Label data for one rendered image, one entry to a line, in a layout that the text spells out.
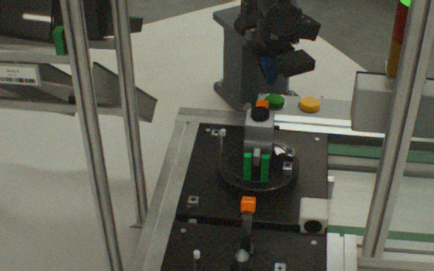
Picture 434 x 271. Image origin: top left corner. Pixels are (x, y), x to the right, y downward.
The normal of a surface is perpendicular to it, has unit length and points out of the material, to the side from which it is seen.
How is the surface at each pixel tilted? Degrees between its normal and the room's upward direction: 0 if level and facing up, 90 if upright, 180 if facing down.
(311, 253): 0
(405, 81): 90
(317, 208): 0
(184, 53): 0
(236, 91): 90
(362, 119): 90
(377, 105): 90
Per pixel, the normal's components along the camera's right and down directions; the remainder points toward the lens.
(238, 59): -0.87, 0.31
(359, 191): 0.00, -0.79
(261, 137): -0.13, 0.61
